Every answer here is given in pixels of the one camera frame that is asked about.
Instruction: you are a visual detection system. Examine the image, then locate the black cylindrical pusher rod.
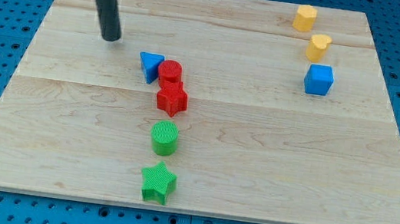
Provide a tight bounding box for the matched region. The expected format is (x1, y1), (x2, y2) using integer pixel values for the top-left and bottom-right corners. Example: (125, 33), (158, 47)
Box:
(95, 0), (121, 41)

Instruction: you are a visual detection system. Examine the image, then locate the blue triangle block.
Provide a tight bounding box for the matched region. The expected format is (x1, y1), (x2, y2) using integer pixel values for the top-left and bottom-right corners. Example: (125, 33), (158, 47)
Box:
(140, 52), (165, 84)

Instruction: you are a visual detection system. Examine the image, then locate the red cylinder block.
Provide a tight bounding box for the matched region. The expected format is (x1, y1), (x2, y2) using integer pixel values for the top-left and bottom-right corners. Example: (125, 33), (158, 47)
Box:
(157, 59), (183, 87)

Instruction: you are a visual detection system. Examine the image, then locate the red star block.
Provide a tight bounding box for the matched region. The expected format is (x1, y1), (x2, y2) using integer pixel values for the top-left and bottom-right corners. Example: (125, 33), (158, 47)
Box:
(157, 81), (189, 117)

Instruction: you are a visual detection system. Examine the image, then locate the wooden board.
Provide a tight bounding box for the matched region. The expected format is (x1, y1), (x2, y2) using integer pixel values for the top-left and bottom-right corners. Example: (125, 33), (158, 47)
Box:
(0, 0), (400, 224)

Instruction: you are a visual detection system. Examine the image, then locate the green cylinder block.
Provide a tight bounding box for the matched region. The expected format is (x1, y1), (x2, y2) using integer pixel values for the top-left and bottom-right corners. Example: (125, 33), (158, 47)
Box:
(150, 120), (179, 156)

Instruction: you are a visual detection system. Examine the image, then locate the yellow pentagon block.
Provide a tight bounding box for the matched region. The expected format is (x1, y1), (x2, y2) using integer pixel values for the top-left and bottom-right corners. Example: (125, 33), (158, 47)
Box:
(292, 5), (318, 32)

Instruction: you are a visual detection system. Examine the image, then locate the green star block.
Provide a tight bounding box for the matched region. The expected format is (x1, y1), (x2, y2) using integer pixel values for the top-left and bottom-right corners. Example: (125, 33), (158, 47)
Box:
(141, 161), (177, 206)

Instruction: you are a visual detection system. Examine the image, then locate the yellow heart block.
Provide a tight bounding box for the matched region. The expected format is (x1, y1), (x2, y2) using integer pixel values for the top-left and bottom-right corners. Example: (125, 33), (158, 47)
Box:
(306, 34), (332, 63)

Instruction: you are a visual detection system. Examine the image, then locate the blue cube block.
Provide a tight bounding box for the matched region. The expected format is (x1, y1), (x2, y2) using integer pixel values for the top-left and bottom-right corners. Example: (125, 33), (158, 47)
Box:
(304, 64), (334, 96)

